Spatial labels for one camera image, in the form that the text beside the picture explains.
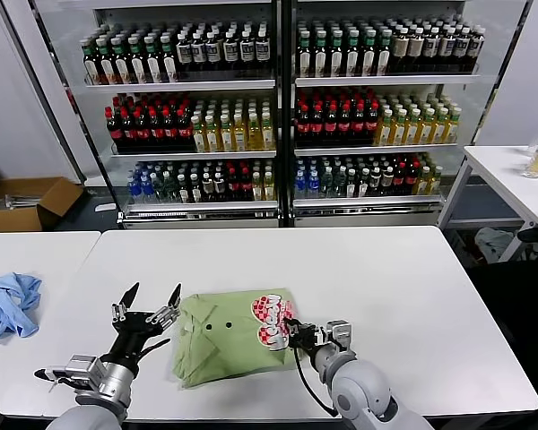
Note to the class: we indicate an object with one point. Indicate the white-cap beige-label drink bottle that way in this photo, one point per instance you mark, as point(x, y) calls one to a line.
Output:
point(400, 47)
point(415, 47)

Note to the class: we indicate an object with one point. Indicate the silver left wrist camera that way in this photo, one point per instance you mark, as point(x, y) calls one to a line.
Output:
point(87, 368)

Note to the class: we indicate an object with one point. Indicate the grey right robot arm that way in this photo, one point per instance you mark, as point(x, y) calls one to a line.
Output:
point(363, 389)

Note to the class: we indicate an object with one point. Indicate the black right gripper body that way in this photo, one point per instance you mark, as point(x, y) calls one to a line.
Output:
point(313, 338)

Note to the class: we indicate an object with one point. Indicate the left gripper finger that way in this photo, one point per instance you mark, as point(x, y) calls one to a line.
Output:
point(170, 311)
point(123, 307)

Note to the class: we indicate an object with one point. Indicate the small dark white-label bottle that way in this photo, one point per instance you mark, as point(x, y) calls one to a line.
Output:
point(184, 192)
point(350, 188)
point(195, 191)
point(363, 187)

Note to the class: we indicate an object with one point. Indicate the white-cap dark-label drink bottle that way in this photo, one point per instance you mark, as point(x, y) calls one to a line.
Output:
point(199, 53)
point(475, 45)
point(213, 52)
point(461, 45)
point(431, 47)
point(447, 46)
point(262, 49)
point(247, 50)
point(231, 51)
point(184, 54)

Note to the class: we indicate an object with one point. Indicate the small blue drink bottle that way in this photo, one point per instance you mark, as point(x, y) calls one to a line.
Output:
point(146, 190)
point(132, 190)
point(300, 186)
point(313, 185)

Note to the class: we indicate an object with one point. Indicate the white side table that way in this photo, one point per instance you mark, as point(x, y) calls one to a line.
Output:
point(502, 165)

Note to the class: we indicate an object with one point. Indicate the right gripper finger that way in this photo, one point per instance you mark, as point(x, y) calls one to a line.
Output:
point(293, 322)
point(295, 339)

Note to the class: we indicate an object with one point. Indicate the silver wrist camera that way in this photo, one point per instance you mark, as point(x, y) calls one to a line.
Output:
point(87, 368)
point(341, 333)

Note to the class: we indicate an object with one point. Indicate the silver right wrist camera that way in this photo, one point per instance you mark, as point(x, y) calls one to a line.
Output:
point(341, 333)

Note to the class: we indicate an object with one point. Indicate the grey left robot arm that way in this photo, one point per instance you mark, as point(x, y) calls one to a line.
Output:
point(112, 383)

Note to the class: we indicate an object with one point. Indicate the small teal water bottle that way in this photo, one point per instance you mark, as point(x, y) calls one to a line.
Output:
point(159, 190)
point(339, 183)
point(326, 183)
point(171, 191)

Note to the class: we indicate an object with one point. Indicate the green-cap white-label tea bottle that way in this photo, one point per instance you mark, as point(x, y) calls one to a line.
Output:
point(122, 67)
point(106, 67)
point(169, 67)
point(352, 58)
point(320, 58)
point(336, 58)
point(384, 57)
point(138, 67)
point(368, 58)
point(153, 67)
point(91, 67)
point(304, 58)

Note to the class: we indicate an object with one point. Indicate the crumpled light blue shirt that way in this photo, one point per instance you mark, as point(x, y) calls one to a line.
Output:
point(9, 309)

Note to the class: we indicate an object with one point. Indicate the small white floor object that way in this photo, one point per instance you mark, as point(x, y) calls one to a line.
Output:
point(104, 207)

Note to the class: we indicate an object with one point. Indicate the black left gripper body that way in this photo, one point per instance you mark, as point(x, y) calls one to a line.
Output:
point(136, 327)

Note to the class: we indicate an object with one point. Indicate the grey crumpled cloth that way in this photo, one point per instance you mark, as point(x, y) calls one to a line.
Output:
point(493, 244)

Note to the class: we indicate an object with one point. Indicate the grey metal parts bundle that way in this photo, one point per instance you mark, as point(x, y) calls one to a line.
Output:
point(20, 201)

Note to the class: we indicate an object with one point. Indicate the open cardboard box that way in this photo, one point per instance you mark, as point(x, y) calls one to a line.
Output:
point(15, 219)

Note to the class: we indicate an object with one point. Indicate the green polo shirt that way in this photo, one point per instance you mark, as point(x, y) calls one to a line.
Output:
point(219, 354)

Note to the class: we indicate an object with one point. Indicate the small yellow tea bottle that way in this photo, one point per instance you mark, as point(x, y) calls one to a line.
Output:
point(436, 183)
point(269, 189)
point(257, 190)
point(424, 183)

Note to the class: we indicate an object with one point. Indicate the glass-door beverage display cabinet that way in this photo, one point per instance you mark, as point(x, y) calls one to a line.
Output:
point(385, 81)
point(184, 86)

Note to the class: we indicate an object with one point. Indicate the small grey-label drink bottle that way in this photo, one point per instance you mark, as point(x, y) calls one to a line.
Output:
point(375, 181)
point(387, 180)
point(207, 186)
point(219, 185)

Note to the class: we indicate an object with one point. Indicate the small red-cap cola bottle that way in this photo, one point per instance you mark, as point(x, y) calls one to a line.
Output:
point(232, 186)
point(413, 180)
point(245, 185)
point(400, 181)

